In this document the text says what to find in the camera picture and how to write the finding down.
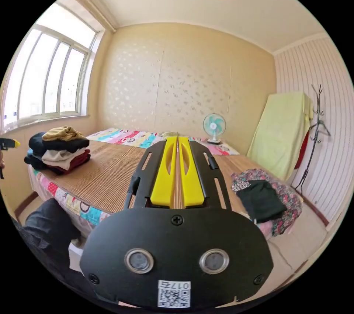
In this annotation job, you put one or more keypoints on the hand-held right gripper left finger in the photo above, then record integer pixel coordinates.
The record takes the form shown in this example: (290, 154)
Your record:
(163, 181)

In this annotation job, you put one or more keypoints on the window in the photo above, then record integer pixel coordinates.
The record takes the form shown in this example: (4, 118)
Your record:
(52, 76)

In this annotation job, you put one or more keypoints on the bed with woven mat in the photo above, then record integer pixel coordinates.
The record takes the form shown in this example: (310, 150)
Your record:
(110, 170)

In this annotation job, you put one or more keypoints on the pile of floral clothes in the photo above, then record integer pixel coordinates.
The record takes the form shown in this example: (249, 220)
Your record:
(265, 200)

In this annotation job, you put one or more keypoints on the person's body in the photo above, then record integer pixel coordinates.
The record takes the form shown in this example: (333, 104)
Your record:
(49, 225)

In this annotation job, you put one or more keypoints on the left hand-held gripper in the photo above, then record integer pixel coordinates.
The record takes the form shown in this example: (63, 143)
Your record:
(4, 144)

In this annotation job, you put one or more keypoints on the leaning board with green cover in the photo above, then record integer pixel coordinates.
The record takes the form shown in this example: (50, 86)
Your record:
(279, 134)

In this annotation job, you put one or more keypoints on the red hanging cloth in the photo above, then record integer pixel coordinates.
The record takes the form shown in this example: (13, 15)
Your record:
(302, 150)

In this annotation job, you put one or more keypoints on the small white table fan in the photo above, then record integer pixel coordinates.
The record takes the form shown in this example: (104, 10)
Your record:
(213, 125)

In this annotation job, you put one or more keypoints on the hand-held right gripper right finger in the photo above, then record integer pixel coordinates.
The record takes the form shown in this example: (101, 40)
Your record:
(193, 181)

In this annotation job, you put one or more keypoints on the pile of dark clothes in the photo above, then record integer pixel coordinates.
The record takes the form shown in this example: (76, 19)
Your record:
(59, 155)

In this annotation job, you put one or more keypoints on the black metal coat rack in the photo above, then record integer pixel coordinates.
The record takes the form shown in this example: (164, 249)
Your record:
(314, 137)

